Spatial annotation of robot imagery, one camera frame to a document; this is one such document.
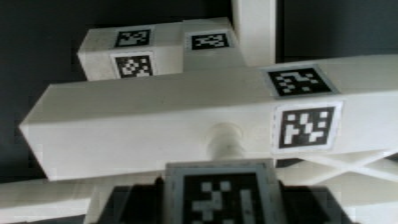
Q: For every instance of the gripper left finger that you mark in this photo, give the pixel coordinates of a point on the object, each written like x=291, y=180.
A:
x=133, y=204

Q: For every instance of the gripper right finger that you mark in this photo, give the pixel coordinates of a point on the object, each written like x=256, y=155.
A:
x=311, y=205

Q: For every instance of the white chair seat part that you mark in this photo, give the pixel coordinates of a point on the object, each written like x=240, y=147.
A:
x=37, y=199

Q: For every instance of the white cube leg block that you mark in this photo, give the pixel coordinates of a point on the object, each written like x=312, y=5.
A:
x=222, y=191

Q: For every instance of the white chair back frame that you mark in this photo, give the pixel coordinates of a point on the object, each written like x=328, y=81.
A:
x=305, y=111

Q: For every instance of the white leg block tagged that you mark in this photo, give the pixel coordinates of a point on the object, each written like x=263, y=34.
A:
x=209, y=45

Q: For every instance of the white workspace border frame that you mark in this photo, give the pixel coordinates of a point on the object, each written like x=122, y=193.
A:
x=254, y=21

